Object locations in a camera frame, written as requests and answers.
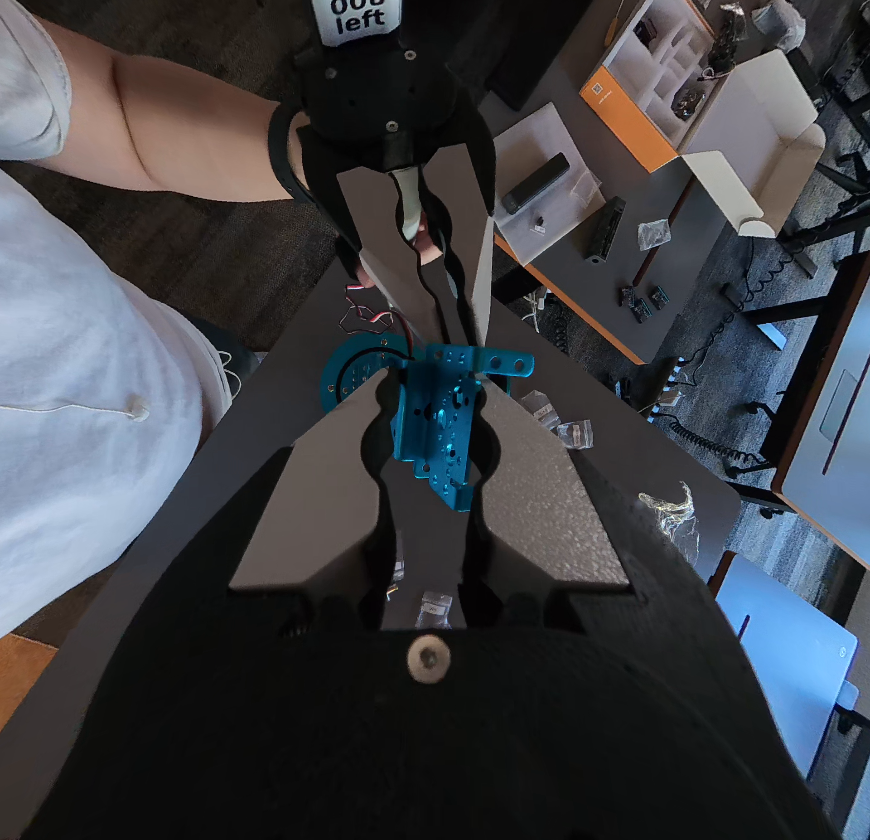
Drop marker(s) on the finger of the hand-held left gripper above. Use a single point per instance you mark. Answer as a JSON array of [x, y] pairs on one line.
[[469, 228], [380, 235]]

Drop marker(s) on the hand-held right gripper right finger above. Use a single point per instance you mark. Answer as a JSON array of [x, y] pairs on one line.
[[557, 513]]

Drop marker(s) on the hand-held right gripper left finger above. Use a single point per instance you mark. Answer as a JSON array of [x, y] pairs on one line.
[[299, 513]]

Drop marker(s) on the blue toy robot arm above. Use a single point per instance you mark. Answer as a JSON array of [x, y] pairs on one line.
[[442, 439]]

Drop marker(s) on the person's left forearm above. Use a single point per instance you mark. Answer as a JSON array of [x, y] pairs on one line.
[[170, 126]]

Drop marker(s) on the grey desk with orange edge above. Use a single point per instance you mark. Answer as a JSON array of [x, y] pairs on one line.
[[578, 289]]

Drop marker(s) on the light grey desk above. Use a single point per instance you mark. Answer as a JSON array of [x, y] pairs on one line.
[[809, 507], [781, 663]]

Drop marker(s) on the person's left hand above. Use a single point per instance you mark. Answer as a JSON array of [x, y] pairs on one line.
[[428, 252]]

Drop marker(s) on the small clear labelled bag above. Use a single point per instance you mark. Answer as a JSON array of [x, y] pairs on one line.
[[540, 411], [576, 434]]

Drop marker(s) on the black rectangular block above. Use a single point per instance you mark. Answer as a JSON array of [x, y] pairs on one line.
[[537, 182]]

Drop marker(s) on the crumpled clear plastic wrap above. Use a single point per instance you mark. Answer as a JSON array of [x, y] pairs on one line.
[[673, 513]]

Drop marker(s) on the small clear plastic bag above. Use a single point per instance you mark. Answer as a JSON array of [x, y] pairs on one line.
[[654, 233], [435, 607], [395, 578]]

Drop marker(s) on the white paper sheet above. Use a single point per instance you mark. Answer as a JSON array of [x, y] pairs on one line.
[[537, 126]]

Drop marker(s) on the black ribbed part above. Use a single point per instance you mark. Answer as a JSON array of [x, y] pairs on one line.
[[607, 228]]

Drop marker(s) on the black rectangular pad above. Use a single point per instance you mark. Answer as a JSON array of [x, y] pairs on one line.
[[544, 31]]

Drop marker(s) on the brown rod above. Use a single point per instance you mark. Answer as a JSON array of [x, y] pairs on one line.
[[646, 267]]

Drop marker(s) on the orange white cardboard box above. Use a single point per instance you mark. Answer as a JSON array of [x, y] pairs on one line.
[[747, 126]]

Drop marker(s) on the crumpled clear plastic bag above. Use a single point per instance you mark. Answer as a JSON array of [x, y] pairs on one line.
[[778, 17]]

